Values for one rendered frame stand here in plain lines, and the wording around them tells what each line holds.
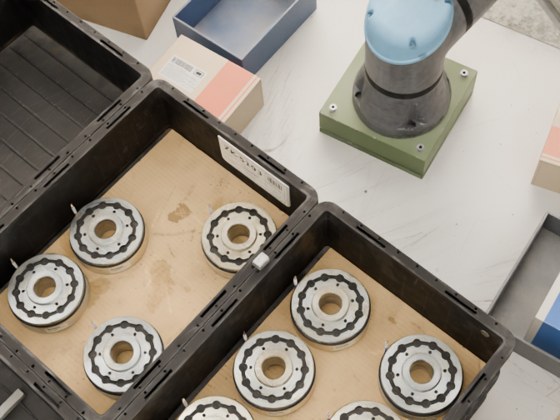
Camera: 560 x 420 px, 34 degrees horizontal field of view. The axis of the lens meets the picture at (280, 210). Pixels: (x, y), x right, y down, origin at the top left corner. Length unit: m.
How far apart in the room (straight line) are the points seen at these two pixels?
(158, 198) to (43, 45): 0.34
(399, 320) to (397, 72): 0.34
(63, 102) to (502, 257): 0.70
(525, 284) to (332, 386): 0.36
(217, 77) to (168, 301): 0.40
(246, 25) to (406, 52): 0.43
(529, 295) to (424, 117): 0.30
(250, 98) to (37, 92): 0.33
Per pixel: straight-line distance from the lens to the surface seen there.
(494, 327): 1.13
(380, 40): 1.27
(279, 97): 1.54
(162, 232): 1.29
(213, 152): 1.32
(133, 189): 1.33
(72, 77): 1.46
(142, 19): 1.60
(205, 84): 1.48
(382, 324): 1.22
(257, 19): 1.64
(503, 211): 1.46
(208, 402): 1.17
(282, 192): 1.23
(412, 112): 1.40
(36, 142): 1.41
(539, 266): 1.42
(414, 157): 1.42
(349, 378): 1.20
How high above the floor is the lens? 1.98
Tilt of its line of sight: 63 degrees down
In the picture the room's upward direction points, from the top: 6 degrees counter-clockwise
